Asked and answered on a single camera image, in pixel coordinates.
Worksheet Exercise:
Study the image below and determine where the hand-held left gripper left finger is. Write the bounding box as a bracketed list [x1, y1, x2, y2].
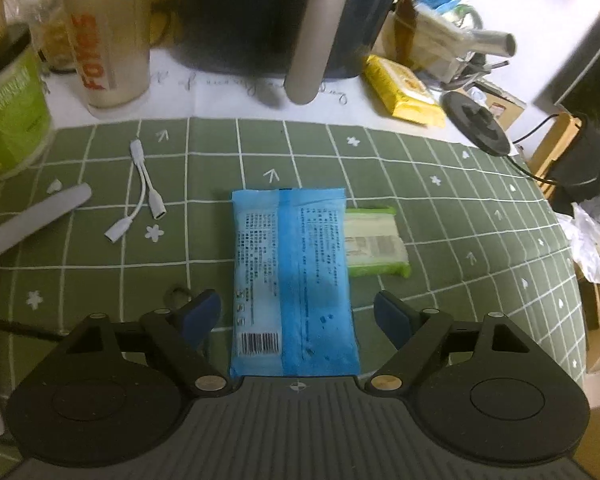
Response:
[60, 289, 231, 397]

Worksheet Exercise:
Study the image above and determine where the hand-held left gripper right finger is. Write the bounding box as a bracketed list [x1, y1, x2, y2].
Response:
[364, 290, 536, 393]

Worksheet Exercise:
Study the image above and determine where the green wipes packet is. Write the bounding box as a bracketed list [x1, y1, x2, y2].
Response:
[344, 204, 412, 278]

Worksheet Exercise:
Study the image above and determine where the blue wet wipes packet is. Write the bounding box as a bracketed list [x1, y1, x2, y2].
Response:
[229, 187, 361, 380]

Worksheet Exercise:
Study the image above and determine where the green checked tablecloth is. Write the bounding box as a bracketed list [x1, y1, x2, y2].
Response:
[0, 117, 588, 461]

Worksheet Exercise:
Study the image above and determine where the white gimbal tripod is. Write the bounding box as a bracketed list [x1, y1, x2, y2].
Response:
[0, 182, 93, 436]

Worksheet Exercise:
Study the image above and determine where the white printed table runner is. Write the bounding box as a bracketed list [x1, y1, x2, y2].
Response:
[40, 45, 523, 148]

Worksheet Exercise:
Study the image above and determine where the black round base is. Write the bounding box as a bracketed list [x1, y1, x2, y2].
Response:
[441, 91, 512, 157]

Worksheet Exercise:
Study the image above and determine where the yellow wipes packet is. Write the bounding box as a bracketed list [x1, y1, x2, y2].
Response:
[362, 54, 446, 128]

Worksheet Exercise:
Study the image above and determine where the wooden rack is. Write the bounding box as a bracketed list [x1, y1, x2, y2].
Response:
[527, 112, 588, 196]

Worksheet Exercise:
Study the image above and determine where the brown labelled parcel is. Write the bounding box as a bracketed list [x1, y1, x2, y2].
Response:
[472, 82, 528, 133]

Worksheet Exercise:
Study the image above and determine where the green canister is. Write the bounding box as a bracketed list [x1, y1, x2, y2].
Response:
[0, 25, 56, 181]

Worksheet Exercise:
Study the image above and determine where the silver cylindrical tool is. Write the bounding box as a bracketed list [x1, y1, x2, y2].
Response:
[467, 30, 518, 58]

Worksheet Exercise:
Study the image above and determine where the clear shaker bottle grey lid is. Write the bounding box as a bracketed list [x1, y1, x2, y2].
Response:
[52, 0, 153, 110]

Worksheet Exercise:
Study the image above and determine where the black air fryer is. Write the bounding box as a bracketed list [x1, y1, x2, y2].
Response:
[172, 0, 411, 106]

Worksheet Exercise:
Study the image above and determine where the glass bowl of clutter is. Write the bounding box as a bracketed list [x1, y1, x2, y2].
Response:
[390, 0, 518, 86]

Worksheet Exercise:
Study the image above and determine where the black monitor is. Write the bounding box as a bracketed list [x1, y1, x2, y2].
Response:
[532, 7, 600, 126]

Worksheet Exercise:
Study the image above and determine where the clear plastic food bag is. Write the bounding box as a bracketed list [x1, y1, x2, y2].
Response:
[5, 0, 76, 73]

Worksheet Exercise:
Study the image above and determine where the white adapter cable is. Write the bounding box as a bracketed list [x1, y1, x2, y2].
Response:
[104, 139, 168, 245]

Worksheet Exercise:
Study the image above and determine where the black cable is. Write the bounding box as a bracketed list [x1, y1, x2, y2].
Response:
[0, 314, 67, 342]

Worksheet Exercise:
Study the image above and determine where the black power cord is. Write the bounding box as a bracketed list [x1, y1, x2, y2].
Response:
[500, 112, 576, 183]

